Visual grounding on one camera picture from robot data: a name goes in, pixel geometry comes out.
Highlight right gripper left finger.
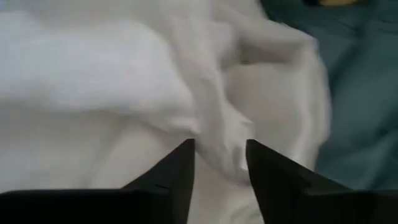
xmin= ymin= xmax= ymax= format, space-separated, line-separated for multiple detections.
xmin=121 ymin=139 xmax=196 ymax=224

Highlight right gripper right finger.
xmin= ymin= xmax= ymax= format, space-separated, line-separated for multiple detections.
xmin=246 ymin=139 xmax=351 ymax=224

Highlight white shirt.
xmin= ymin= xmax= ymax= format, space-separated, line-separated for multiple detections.
xmin=0 ymin=0 xmax=332 ymax=224

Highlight grey-green trousers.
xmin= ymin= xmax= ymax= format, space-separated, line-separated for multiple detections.
xmin=259 ymin=0 xmax=398 ymax=190

